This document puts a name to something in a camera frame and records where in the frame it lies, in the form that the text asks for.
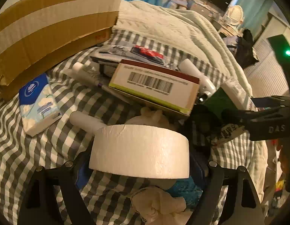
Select white textured blanket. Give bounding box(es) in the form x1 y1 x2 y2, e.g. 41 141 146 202
112 0 254 99

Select blue scrubbing sponge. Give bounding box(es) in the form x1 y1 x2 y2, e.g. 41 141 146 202
170 178 203 208

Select grey television cabinet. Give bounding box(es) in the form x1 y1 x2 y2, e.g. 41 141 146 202
166 0 230 30

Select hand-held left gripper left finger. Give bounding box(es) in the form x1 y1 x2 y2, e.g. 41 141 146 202
20 160 98 225

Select dark grey flat packet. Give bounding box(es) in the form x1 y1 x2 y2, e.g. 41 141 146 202
90 46 136 76

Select black and white printed packet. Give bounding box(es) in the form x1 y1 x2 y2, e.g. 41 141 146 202
211 124 246 148

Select crumpled white tissue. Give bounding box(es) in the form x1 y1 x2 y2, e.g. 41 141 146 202
131 186 187 223

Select blue tissue pack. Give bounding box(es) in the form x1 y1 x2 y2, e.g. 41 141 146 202
19 73 63 136

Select white round-backed chair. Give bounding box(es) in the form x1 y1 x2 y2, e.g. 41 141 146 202
227 5 244 27

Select brown cardboard box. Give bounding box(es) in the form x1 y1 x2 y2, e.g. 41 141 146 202
0 0 127 99

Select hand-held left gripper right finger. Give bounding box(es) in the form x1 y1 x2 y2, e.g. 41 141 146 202
189 158 264 225

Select white carton with barcode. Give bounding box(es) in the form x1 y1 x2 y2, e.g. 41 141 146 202
108 58 201 118

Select white plastic bottle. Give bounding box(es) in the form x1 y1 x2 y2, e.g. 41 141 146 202
179 58 217 99

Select dark clothes pile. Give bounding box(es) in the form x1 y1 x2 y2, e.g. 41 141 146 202
226 29 260 70

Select white plastic bag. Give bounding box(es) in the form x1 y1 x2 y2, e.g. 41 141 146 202
126 106 170 126

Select black and red packet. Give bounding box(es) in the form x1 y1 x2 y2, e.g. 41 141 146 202
131 45 165 64

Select white cylinder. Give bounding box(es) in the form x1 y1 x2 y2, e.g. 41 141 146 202
70 111 106 134

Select black round object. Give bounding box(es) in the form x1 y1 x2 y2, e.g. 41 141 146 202
191 104 222 134

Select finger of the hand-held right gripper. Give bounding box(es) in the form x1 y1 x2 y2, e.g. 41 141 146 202
252 95 290 110
221 108 254 125

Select grey tube with white cap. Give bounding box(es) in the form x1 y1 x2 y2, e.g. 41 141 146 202
65 62 117 92

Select green package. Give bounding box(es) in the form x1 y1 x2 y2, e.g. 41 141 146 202
203 87 245 113

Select white masking tape roll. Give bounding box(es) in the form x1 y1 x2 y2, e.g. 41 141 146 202
89 124 190 179

